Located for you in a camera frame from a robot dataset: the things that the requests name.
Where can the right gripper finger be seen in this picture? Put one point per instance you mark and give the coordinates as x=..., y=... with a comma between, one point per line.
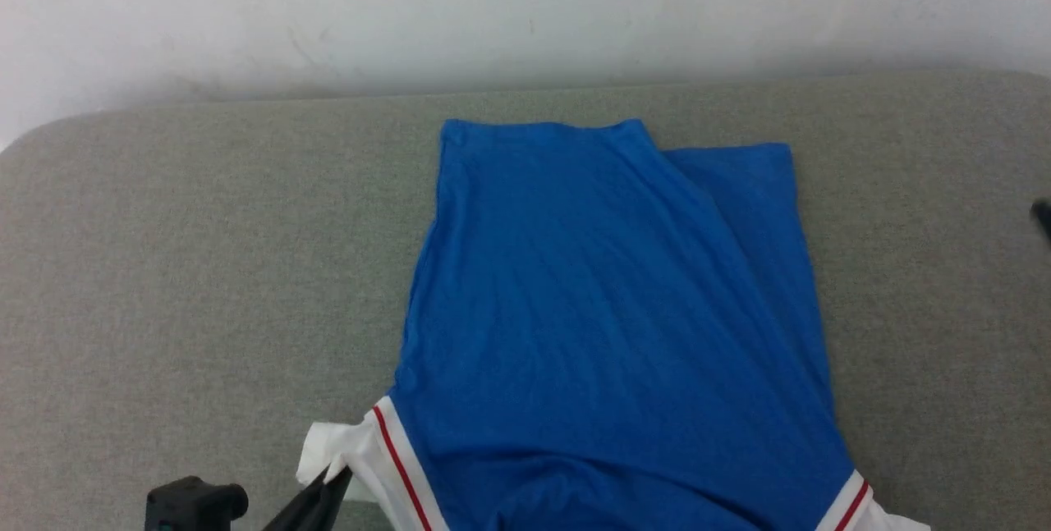
x=1044, y=217

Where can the blue garment white red trim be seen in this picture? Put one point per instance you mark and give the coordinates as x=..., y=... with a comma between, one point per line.
x=616, y=309

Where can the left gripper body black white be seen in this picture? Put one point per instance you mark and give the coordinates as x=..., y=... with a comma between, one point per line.
x=193, y=506

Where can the grey fabric sofa cushion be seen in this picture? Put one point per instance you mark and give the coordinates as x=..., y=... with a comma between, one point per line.
x=164, y=268

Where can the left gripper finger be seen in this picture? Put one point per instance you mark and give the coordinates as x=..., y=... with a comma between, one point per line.
x=316, y=506

